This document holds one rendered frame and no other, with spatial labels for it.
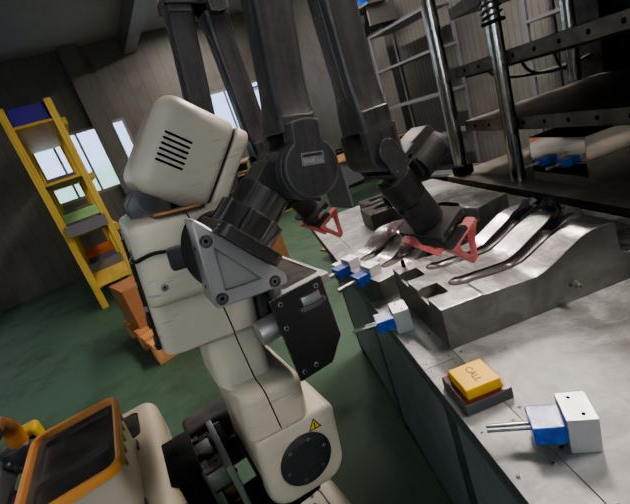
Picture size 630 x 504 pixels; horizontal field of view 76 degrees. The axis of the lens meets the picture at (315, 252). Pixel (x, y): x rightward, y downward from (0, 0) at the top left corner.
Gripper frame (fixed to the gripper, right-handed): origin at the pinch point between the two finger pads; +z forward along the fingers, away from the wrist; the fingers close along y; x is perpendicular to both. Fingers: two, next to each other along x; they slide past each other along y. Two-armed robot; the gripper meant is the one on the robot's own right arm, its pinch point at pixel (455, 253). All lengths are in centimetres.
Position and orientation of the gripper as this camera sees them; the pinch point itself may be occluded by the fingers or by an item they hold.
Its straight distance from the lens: 75.5
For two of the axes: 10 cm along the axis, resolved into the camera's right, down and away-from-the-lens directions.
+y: -4.7, -1.3, 8.7
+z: 6.5, 6.1, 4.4
